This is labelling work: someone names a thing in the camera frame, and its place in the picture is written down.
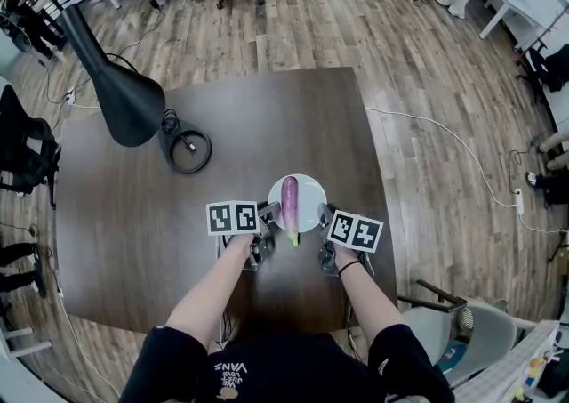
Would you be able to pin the black cone lamp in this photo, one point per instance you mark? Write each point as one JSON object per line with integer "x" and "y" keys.
{"x": 129, "y": 103}

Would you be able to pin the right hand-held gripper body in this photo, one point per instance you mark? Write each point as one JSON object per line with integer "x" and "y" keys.
{"x": 355, "y": 231}

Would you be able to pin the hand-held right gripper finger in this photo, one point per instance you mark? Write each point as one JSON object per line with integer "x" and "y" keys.
{"x": 326, "y": 214}

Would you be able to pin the white power strip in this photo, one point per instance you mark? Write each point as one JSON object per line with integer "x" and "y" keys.
{"x": 519, "y": 201}
{"x": 69, "y": 97}

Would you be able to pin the beige woven object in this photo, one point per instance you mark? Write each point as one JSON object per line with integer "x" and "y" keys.
{"x": 465, "y": 319}

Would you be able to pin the person's black printed shirt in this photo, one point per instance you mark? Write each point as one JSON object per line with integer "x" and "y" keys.
{"x": 289, "y": 374}

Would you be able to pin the purple eggplant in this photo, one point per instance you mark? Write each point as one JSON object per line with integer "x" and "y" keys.
{"x": 290, "y": 210}

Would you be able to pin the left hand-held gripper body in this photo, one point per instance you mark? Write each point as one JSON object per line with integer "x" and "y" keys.
{"x": 231, "y": 218}

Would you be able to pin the wooden coat rack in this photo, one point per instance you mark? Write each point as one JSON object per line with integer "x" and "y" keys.
{"x": 531, "y": 58}

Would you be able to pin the person's left forearm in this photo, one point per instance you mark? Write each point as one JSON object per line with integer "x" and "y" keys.
{"x": 209, "y": 290}

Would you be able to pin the white patterned counter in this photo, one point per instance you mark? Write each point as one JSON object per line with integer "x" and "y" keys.
{"x": 511, "y": 370}

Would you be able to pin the grey upholstered chair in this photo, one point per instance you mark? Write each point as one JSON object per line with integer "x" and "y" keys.
{"x": 489, "y": 334}

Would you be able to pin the teal packet red label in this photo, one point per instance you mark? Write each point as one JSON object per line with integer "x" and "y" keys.
{"x": 451, "y": 354}

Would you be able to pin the white round plate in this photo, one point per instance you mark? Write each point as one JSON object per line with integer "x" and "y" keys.
{"x": 311, "y": 201}

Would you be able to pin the person's right forearm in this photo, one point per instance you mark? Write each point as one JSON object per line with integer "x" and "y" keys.
{"x": 364, "y": 299}

